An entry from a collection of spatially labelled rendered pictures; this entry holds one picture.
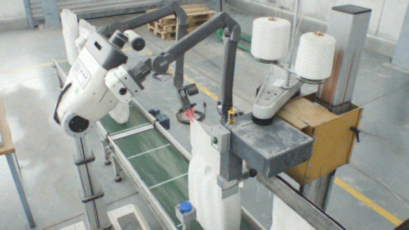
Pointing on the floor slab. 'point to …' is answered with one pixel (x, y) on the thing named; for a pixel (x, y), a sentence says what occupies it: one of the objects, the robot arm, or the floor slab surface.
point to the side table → (7, 149)
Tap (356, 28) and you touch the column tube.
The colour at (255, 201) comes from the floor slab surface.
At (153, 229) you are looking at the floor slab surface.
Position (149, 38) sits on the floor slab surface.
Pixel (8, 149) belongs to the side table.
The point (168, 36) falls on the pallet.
